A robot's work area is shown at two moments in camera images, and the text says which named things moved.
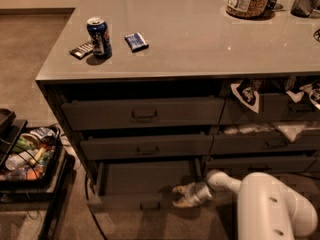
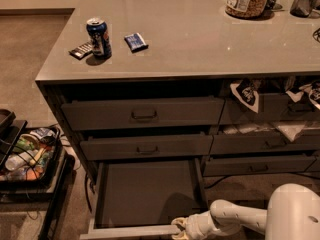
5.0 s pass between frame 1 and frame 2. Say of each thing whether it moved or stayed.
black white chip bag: stayed
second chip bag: stayed
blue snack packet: stayed
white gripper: moved
